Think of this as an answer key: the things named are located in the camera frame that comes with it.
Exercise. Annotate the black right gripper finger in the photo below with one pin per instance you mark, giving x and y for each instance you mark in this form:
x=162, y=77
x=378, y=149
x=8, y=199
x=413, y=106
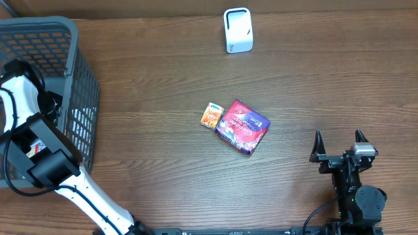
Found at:
x=318, y=151
x=359, y=137

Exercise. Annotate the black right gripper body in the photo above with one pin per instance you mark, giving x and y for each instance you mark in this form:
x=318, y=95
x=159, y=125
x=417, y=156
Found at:
x=329, y=166

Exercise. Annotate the red purple pad package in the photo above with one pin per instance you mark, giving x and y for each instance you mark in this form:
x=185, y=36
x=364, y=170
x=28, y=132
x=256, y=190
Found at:
x=242, y=127

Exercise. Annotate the orange tissue packet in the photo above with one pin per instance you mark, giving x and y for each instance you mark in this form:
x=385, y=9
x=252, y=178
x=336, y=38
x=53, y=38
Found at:
x=212, y=115

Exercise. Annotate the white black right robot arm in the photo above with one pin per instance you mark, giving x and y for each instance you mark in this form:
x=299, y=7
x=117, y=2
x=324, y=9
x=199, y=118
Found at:
x=359, y=206

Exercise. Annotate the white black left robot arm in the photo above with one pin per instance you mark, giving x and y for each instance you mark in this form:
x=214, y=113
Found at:
x=39, y=159

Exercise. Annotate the white barcode scanner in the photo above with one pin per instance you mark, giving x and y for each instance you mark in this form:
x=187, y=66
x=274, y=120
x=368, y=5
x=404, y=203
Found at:
x=238, y=30

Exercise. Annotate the gray plastic shopping basket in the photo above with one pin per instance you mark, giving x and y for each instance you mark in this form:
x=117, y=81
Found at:
x=50, y=46

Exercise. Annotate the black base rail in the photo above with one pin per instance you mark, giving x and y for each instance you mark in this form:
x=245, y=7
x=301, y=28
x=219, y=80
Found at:
x=261, y=231

